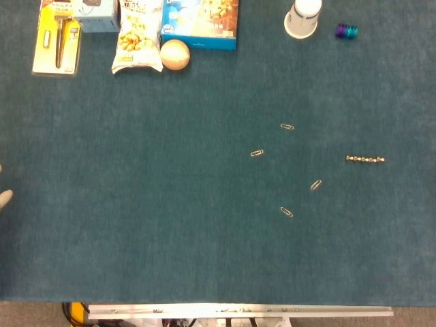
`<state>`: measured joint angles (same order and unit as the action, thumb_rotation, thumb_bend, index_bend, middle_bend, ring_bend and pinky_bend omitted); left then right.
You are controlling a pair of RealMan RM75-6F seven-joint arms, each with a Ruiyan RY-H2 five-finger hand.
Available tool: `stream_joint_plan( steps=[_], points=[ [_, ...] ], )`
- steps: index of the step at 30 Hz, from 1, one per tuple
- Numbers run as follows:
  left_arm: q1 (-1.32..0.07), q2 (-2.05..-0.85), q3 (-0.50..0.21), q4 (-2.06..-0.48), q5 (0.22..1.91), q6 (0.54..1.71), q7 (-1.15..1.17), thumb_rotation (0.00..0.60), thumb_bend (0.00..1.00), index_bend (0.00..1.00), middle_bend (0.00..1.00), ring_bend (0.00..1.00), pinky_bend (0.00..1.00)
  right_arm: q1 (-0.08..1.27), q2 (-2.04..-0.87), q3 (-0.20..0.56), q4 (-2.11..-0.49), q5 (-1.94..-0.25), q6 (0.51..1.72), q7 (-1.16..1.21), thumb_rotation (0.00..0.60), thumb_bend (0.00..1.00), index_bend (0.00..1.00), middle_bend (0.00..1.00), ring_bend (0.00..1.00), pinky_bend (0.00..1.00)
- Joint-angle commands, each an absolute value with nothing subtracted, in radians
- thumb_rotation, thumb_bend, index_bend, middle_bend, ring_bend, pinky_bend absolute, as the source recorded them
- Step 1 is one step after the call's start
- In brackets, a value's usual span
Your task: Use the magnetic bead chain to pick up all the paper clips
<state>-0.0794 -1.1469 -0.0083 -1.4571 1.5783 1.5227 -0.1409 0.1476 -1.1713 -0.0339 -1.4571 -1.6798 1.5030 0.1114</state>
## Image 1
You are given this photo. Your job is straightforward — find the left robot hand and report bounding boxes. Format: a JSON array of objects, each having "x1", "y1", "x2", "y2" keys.
[{"x1": 0, "y1": 163, "x2": 14, "y2": 209}]

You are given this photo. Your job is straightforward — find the metal bead chain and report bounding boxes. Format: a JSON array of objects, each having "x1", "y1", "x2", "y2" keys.
[{"x1": 345, "y1": 155, "x2": 386, "y2": 164}]

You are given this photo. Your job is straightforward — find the yellow object under table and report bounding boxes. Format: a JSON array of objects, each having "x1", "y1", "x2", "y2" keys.
[{"x1": 70, "y1": 302, "x2": 87, "y2": 323}]

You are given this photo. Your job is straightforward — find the teal felt table cover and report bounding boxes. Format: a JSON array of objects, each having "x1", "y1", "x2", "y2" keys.
[{"x1": 0, "y1": 0, "x2": 436, "y2": 305}]

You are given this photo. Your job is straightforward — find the yellow razor blister pack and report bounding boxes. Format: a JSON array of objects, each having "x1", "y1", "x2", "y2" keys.
[{"x1": 31, "y1": 0, "x2": 82, "y2": 77}]

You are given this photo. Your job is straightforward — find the small light blue box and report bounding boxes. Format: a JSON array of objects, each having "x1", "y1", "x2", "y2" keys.
[{"x1": 73, "y1": 0, "x2": 120, "y2": 33}]

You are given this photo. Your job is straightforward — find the white peanut snack bag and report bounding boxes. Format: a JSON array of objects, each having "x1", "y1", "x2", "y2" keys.
[{"x1": 111, "y1": 0, "x2": 164, "y2": 75}]

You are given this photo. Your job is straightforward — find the beige ball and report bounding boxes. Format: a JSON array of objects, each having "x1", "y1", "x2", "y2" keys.
[{"x1": 159, "y1": 39, "x2": 191, "y2": 72}]

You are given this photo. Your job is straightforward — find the blue cookie box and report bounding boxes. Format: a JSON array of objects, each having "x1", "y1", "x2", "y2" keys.
[{"x1": 160, "y1": 0, "x2": 240, "y2": 52}]

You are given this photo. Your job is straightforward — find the white paper cup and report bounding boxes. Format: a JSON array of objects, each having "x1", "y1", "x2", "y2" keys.
[{"x1": 283, "y1": 0, "x2": 323, "y2": 40}]

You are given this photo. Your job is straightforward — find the purple teal spring toy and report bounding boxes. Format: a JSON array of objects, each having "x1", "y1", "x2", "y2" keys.
[{"x1": 335, "y1": 22, "x2": 359, "y2": 40}]

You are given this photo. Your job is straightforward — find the black cable under table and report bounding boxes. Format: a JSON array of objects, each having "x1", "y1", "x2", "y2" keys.
[{"x1": 61, "y1": 302, "x2": 74, "y2": 324}]

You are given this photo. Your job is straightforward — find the aluminium rail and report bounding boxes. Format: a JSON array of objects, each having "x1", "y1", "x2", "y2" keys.
[{"x1": 87, "y1": 304, "x2": 394, "y2": 320}]

